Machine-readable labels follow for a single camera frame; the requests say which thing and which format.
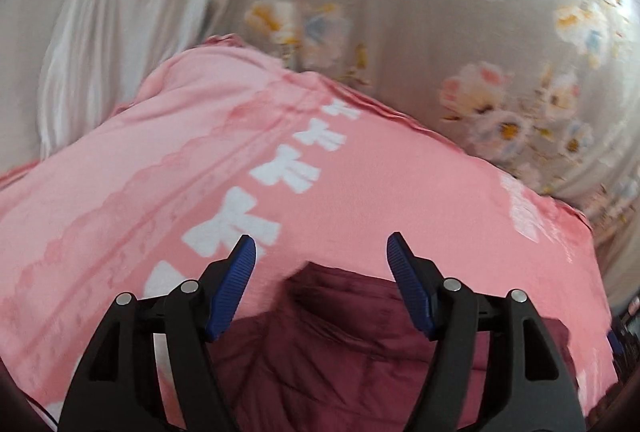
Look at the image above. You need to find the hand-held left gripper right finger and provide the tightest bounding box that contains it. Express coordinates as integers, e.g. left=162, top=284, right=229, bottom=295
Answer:
left=386, top=232, right=587, bottom=432

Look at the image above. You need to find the grey floral sheet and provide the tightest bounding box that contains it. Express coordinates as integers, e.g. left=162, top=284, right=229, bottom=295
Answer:
left=200, top=0, right=640, bottom=233

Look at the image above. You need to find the maroon puffer jacket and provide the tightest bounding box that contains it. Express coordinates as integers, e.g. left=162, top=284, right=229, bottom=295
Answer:
left=210, top=261, right=572, bottom=432

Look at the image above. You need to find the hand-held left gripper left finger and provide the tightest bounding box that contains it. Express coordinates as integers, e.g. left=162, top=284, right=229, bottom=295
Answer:
left=59, top=234, right=257, bottom=432

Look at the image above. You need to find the pink blanket with white bows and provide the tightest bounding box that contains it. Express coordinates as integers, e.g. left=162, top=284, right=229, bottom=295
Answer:
left=0, top=36, right=619, bottom=432

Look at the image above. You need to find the white satin curtain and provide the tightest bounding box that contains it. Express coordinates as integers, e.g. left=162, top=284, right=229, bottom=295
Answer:
left=0, top=0, right=227, bottom=175

